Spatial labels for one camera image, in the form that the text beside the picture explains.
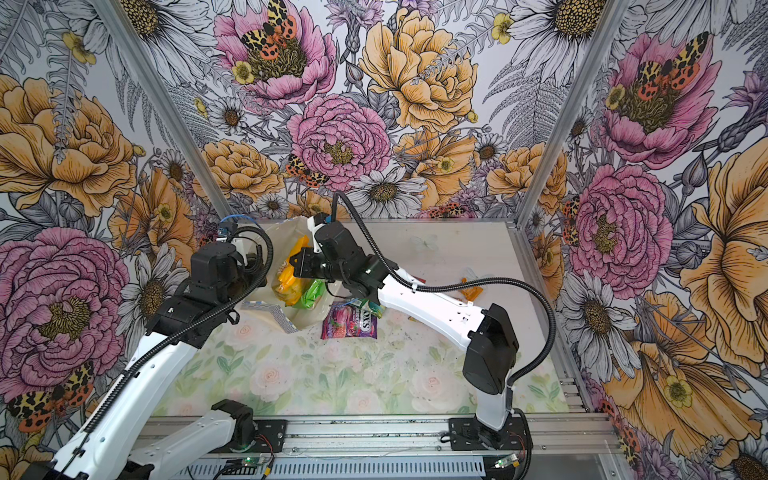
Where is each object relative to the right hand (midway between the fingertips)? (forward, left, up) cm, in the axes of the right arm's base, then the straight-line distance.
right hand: (290, 268), depth 70 cm
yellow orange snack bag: (-2, +1, -4) cm, 5 cm away
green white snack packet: (+4, -18, -27) cm, 32 cm away
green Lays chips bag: (+1, -2, -13) cm, 13 cm away
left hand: (+2, +9, -1) cm, 10 cm away
